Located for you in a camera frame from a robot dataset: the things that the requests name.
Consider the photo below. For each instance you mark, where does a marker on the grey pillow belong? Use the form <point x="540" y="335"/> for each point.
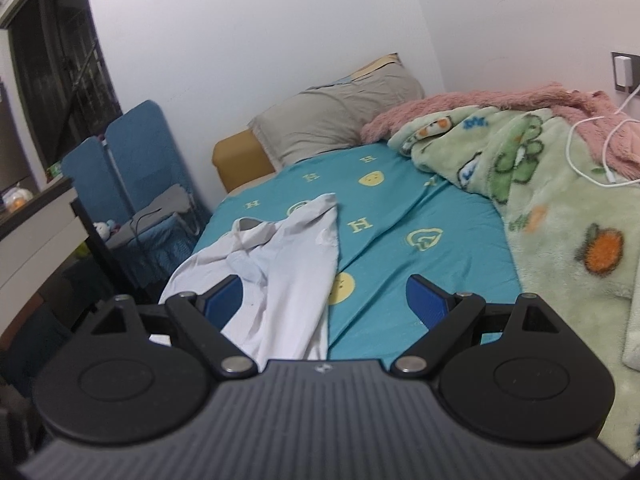
<point x="330" y="118"/>

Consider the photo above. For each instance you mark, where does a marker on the blue covered chair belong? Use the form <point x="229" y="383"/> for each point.
<point x="119" y="175"/>

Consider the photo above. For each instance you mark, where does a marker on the dark wall socket panel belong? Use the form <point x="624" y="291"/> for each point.
<point x="635" y="66"/>

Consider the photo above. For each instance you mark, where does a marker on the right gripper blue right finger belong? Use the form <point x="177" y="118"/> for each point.
<point x="447" y="318"/>

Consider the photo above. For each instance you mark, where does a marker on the dark window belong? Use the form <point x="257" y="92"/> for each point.
<point x="62" y="78"/>

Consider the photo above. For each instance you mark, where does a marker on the mustard yellow headboard cushion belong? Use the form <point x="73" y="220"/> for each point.
<point x="240" y="159"/>

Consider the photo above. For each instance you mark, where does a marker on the white charger plug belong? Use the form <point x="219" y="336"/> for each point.
<point x="623" y="71"/>

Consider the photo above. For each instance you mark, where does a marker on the white shirt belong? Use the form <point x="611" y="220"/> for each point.
<point x="287" y="269"/>

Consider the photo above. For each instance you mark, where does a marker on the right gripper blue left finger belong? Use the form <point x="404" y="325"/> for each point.
<point x="198" y="320"/>

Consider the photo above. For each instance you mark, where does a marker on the green cartoon fleece blanket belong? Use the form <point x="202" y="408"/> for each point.
<point x="574" y="240"/>

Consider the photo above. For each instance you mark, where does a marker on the grey folded cloth on chair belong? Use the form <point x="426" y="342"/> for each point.
<point x="175" y="200"/>

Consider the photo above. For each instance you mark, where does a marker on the teal patterned bed sheet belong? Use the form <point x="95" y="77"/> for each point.
<point x="393" y="221"/>

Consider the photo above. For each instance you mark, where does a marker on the pink fluffy blanket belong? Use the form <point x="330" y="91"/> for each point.
<point x="609" y="134"/>

